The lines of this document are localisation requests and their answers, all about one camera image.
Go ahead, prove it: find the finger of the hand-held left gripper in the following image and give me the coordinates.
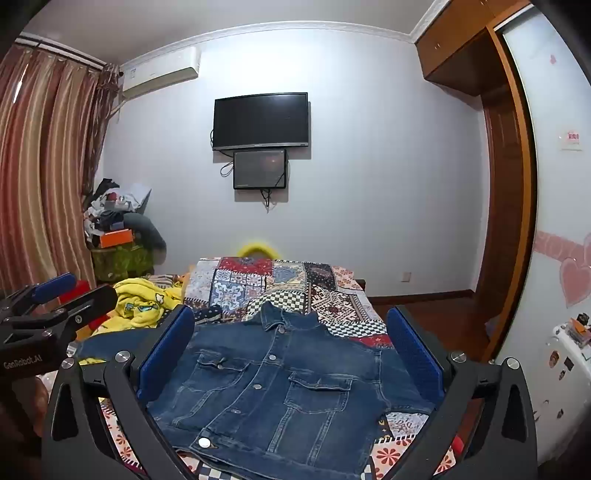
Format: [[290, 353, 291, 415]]
[[0, 272, 78, 319], [28, 285, 119, 343]]

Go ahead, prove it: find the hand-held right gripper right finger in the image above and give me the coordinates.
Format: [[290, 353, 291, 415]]
[[379, 305, 539, 480]]

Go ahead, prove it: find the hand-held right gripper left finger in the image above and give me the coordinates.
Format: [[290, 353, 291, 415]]
[[41, 305, 204, 480]]

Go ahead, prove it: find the blue denim jacket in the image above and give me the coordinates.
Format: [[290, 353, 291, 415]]
[[76, 300, 437, 476]]

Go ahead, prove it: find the pile of clothes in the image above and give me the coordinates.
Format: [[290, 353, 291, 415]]
[[83, 178, 144, 247]]

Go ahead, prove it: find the red cloth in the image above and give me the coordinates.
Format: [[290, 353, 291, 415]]
[[58, 279, 95, 303]]

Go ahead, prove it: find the yellow cartoon blanket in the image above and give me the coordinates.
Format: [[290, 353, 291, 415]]
[[76, 277, 188, 365]]

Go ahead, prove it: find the green patterned cloth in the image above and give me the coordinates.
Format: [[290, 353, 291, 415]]
[[91, 244, 155, 283]]

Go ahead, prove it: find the orange box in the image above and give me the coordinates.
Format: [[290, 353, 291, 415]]
[[99, 228, 136, 248]]

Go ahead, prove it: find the grey rolled cushion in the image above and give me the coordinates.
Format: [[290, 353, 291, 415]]
[[121, 212, 167, 259]]

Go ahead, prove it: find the patchwork printed blanket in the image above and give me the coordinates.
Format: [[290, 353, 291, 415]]
[[99, 256, 458, 480]]

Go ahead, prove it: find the white flat box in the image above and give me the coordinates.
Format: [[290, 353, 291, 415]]
[[121, 183, 152, 216]]

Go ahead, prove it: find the striped brown curtain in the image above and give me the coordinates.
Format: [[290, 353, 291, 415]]
[[0, 39, 122, 296]]

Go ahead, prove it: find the yellow round object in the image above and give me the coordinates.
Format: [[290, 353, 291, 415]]
[[238, 239, 281, 259]]

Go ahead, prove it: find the wooden door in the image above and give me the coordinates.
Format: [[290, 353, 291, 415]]
[[475, 25, 539, 363]]

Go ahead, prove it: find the white air conditioner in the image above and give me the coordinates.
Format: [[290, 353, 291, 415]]
[[121, 46, 202, 99]]

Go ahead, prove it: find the wooden overhead cabinet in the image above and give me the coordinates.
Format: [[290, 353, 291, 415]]
[[413, 0, 532, 97]]

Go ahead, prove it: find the pink heart wall sticker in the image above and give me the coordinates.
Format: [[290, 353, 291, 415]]
[[534, 230, 591, 309]]

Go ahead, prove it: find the small black wall monitor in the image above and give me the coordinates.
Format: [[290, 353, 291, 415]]
[[232, 148, 288, 190]]

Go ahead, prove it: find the black wall television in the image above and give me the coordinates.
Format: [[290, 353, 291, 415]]
[[212, 92, 310, 151]]

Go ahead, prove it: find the wall switch with sticker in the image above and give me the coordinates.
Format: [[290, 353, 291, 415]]
[[558, 127, 583, 151]]

